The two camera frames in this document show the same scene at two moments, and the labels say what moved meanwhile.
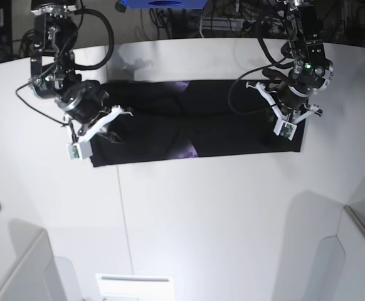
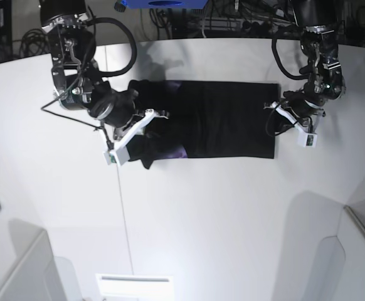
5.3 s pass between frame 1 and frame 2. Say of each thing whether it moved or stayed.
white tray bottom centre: stayed
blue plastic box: stayed
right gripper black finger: moved
